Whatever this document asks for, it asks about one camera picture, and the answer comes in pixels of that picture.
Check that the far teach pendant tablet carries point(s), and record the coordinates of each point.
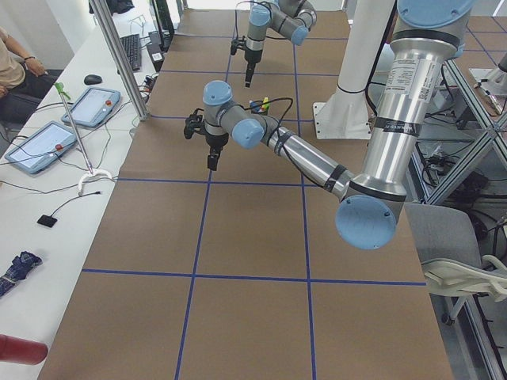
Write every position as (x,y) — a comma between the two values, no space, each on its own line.
(93,106)

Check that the grabber stick tool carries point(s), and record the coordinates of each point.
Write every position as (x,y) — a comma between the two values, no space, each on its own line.
(91,171)

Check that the teach pendant tablet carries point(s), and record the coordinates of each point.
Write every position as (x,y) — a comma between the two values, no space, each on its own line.
(93,106)
(43,148)

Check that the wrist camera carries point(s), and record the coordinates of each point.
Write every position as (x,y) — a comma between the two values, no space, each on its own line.
(194,124)
(237,44)

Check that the red cylinder bottle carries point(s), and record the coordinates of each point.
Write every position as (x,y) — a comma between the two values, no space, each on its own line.
(17,350)

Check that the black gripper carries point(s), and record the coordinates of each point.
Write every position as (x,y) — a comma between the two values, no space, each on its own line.
(251,58)
(216,141)

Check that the blue highlighter pen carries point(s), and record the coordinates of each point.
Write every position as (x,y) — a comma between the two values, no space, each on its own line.
(254,105)

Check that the black computer mouse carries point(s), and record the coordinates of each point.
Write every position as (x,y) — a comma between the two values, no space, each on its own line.
(92,79)

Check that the near teach pendant tablet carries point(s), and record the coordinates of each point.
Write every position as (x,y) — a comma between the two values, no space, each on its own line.
(43,148)

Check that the small black pad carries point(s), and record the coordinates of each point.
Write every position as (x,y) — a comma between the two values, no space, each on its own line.
(47,220)

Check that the seated person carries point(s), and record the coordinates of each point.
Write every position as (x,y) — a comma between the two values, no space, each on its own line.
(24,81)

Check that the aluminium frame post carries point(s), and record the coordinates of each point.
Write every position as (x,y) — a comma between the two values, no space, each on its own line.
(108,28)

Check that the folded blue umbrella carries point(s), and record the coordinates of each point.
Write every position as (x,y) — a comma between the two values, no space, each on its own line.
(20,267)

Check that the black keyboard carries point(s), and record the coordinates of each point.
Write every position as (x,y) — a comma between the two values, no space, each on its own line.
(132,47)

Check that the grey office chair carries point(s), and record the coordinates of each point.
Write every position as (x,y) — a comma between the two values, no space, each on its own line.
(449,254)

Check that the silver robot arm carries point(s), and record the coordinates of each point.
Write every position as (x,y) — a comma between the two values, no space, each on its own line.
(292,20)
(392,62)

